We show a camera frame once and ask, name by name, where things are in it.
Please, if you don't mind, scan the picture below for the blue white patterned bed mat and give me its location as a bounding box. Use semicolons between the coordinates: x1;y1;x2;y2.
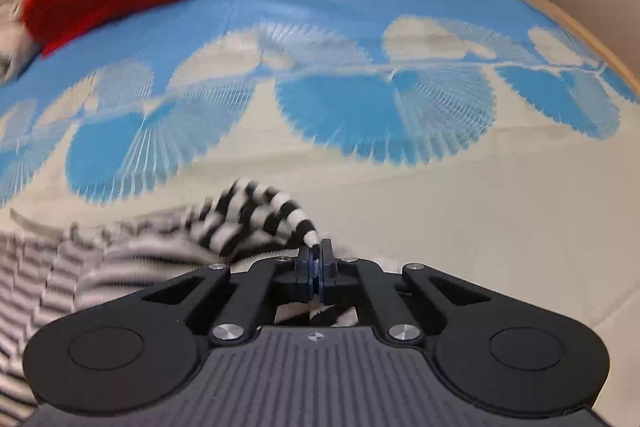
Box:
0;0;640;338

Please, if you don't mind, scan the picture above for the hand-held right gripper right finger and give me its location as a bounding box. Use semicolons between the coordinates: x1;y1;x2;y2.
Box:
320;239;495;347

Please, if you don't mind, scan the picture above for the white black striped shirt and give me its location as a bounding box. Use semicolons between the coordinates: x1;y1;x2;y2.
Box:
0;177;361;423

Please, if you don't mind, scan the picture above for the cream folded blanket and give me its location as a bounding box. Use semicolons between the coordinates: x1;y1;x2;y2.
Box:
0;0;46;80

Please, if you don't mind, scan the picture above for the wooden bed frame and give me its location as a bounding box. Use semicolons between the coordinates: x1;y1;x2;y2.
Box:
467;0;640;95

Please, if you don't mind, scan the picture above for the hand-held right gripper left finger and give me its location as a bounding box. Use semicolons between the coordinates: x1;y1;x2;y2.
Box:
142;244;322;347

